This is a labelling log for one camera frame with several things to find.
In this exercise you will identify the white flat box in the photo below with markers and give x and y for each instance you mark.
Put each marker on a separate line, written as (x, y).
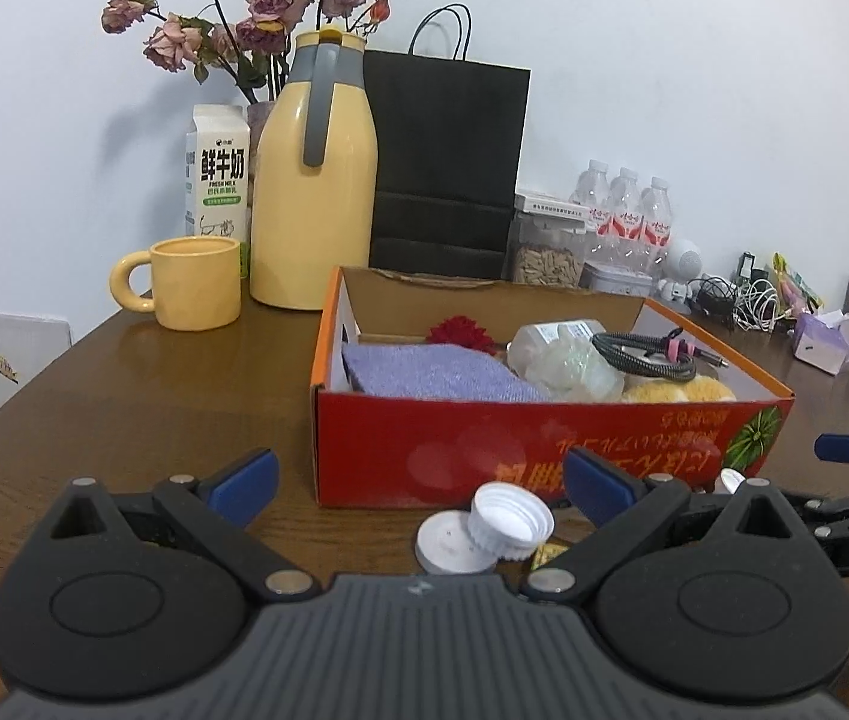
(552, 204)

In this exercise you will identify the yellow thermos jug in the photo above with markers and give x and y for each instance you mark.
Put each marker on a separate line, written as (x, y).
(312, 202)

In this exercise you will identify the white milk carton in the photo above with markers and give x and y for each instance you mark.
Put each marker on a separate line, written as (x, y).
(218, 165)

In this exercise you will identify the glass vase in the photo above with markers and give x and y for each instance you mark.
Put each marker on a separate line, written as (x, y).
(258, 124)

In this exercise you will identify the clear plastic bag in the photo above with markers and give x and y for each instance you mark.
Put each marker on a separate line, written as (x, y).
(559, 360)

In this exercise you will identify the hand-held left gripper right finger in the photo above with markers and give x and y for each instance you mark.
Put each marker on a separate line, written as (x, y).
(597, 484)

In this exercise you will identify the purple cloth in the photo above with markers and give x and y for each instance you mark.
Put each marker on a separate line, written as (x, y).
(432, 371)

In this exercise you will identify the clear water bottle red label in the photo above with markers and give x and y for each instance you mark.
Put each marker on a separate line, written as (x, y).
(625, 202)
(657, 210)
(595, 195)

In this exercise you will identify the white tin box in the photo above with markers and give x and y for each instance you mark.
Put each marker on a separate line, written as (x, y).
(615, 281)

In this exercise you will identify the white threaded bottle cap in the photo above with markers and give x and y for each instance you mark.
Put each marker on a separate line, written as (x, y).
(510, 521)

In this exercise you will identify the clear container of seeds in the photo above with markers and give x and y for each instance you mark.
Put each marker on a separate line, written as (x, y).
(548, 259)

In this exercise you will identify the black charger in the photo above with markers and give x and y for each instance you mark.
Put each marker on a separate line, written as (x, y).
(747, 266)

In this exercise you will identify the colourful snack packets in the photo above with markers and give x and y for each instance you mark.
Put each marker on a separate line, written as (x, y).
(792, 285)

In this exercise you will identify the yellow sponge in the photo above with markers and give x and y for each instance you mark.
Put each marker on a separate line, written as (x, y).
(664, 392)

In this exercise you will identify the dried pink flower bouquet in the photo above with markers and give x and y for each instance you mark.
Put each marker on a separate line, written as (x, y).
(274, 0)

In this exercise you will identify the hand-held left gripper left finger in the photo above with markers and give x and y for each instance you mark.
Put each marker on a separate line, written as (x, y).
(248, 484)

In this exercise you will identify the white booklet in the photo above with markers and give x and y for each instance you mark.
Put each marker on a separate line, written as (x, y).
(12, 360)

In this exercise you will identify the white round lid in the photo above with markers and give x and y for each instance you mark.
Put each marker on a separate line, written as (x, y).
(447, 544)

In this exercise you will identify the white robot toy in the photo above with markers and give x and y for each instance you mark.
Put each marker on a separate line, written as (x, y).
(683, 259)

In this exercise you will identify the yellow mug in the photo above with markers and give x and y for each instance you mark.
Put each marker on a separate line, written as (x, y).
(195, 285)

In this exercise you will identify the gold candy wrapper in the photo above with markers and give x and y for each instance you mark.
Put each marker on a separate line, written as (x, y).
(546, 555)

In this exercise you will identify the purple paper box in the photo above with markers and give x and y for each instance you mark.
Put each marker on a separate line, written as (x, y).
(818, 337)

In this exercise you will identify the orange cardboard box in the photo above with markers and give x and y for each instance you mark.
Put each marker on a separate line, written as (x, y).
(432, 450)

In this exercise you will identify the black paper bag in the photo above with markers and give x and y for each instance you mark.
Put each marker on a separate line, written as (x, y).
(447, 150)

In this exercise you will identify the red artificial flower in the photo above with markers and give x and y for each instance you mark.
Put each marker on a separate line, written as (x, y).
(462, 331)

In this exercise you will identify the small white cap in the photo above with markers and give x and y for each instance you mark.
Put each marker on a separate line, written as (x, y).
(730, 480)

